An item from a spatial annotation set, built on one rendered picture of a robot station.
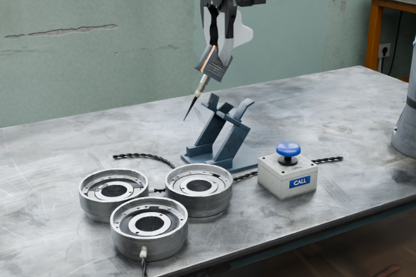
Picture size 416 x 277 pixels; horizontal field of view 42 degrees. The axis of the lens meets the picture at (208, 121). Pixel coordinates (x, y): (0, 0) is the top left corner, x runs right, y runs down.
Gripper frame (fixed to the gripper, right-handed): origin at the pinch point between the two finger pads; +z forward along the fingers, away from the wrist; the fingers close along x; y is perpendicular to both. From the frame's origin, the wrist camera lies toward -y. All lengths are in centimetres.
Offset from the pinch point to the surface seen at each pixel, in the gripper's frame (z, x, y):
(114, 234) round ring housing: 16.4, -17.8, -25.1
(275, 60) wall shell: 53, 147, 116
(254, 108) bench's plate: 19.6, 19.6, 20.5
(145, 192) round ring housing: 16.2, -9.9, -17.6
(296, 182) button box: 17.0, -16.8, 5.0
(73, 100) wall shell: 57, 149, 10
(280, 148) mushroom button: 12.4, -13.5, 4.2
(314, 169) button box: 15.7, -16.8, 8.4
